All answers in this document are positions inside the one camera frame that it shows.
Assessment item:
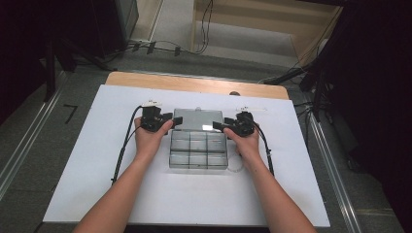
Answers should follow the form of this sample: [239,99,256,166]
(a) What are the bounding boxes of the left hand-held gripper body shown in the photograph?
[140,100,167,133]

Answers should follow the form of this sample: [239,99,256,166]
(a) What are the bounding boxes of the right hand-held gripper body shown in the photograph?
[233,105,268,137]

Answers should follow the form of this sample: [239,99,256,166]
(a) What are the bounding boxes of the clear plastic compartment box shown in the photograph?
[167,108,229,171]

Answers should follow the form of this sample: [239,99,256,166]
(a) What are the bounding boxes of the person's right hand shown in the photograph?
[223,120,262,170]

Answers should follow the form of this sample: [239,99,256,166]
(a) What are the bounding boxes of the person's left hand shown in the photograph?
[133,116,175,163]

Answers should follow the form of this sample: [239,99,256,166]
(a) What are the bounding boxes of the white table cover board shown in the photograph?
[43,84,331,228]

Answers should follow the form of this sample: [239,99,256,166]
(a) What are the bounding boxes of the grey cabinet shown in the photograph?
[114,0,140,42]

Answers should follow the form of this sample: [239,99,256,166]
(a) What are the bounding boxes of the light wooden shelf unit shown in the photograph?
[189,0,345,68]

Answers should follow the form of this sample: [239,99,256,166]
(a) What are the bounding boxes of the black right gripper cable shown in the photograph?
[252,121,277,178]

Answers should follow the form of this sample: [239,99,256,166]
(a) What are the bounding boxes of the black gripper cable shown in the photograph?
[252,121,277,178]
[111,105,146,185]

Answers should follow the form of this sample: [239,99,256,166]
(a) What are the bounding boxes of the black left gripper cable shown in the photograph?
[111,105,146,185]

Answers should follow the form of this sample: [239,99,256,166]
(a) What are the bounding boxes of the hanging black cables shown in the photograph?
[193,0,215,55]

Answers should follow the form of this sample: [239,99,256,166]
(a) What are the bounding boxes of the aluminium floor rail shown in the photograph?
[0,72,68,201]
[305,111,363,233]

